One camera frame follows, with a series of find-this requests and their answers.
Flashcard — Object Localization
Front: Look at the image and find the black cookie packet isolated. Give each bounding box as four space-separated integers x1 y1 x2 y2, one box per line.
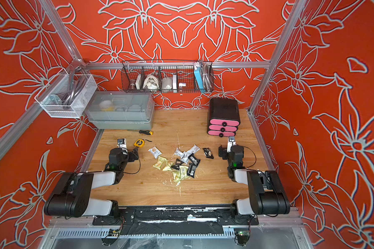
203 148 214 159

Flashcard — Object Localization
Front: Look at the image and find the pink drawer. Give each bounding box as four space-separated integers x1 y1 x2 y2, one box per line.
207 130 235 138
208 124 238 132
209 119 240 127

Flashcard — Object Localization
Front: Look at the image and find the pink top drawer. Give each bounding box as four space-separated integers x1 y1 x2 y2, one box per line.
209 119 240 127

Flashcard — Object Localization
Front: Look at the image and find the black cookie packet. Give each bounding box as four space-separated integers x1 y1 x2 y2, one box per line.
187 164 197 178
170 159 184 171
188 154 201 166

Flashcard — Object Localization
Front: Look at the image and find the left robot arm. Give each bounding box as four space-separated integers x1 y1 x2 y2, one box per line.
44 147 140 220

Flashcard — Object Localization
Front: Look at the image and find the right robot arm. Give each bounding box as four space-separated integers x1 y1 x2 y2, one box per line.
218 145 291 217

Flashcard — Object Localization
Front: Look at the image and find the pink bottom drawer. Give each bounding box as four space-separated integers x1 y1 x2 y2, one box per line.
207 130 235 138

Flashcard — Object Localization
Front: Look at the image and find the black drawer cabinet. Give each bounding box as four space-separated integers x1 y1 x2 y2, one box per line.
207 98 241 132

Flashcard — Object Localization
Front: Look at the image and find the yellow tape measure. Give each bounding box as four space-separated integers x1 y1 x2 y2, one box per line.
134 139 145 148

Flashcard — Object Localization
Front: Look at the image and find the white cookie packet left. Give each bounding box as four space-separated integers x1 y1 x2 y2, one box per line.
148 146 162 159

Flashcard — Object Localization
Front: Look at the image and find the yellow black screwdriver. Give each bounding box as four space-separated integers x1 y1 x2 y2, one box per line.
132 130 153 135

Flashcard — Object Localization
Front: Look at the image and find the white cookie packet far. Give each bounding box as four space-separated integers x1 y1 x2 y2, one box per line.
187 144 200 155

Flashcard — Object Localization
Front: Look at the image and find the green cookie packet leftmost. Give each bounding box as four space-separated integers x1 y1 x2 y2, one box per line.
152 156 167 170

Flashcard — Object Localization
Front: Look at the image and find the green cookie packet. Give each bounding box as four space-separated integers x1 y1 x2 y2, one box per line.
152 156 167 170
162 161 173 171
179 166 189 179
172 171 182 184

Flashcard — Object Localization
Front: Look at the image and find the white cookie packet middle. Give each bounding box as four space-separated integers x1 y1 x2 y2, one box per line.
180 151 191 164

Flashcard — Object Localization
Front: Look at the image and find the green cookie packet right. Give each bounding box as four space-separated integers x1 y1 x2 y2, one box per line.
179 166 189 179

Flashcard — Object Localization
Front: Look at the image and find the white cookie packet crumpled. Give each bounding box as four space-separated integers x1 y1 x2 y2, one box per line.
173 148 184 158

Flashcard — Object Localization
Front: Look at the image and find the grey plastic storage box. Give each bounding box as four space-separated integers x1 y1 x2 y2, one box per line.
85 91 155 130

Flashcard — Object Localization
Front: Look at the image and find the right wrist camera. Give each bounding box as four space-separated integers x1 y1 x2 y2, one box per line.
228 136 236 147

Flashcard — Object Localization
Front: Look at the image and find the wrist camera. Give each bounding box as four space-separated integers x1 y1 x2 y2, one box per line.
228 136 236 147
117 139 127 149

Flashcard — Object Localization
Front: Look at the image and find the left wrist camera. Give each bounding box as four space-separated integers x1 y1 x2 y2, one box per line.
117 139 127 149

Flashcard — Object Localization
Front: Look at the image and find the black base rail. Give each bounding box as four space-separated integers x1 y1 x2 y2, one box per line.
92 204 259 235

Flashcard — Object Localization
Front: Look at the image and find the black wire basket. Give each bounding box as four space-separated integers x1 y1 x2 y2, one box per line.
121 60 215 93

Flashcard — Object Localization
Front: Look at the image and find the clear plastic wall bin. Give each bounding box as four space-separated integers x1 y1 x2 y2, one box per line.
35 74 97 118

